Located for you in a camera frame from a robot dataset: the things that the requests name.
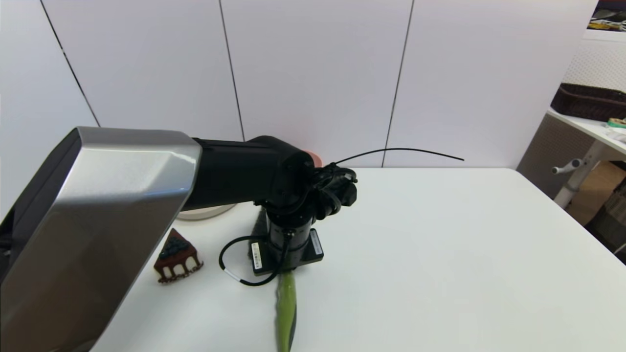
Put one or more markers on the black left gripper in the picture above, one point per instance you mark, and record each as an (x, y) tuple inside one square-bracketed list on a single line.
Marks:
[(303, 259)]

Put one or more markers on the green item on desk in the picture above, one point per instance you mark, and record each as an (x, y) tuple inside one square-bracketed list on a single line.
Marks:
[(617, 122)]

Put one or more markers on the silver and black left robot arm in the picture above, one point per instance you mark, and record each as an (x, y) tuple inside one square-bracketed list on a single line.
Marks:
[(122, 195)]

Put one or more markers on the chocolate cake slice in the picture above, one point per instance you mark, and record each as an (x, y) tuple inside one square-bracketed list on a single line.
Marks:
[(177, 259)]

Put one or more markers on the grey perforated partition panel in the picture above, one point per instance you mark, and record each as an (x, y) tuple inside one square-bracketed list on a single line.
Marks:
[(547, 151)]

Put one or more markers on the dark woven basket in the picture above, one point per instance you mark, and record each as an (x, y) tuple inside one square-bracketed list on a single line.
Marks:
[(589, 101)]

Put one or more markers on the pink bowl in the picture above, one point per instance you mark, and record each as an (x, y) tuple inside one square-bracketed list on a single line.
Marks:
[(315, 157)]

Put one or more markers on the white desk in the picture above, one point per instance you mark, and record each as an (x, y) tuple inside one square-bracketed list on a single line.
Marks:
[(587, 129)]

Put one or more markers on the brown cardboard box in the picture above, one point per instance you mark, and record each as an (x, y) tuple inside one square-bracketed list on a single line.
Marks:
[(594, 193)]

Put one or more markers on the beige round plate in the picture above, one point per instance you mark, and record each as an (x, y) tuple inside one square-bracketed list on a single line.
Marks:
[(210, 211)]

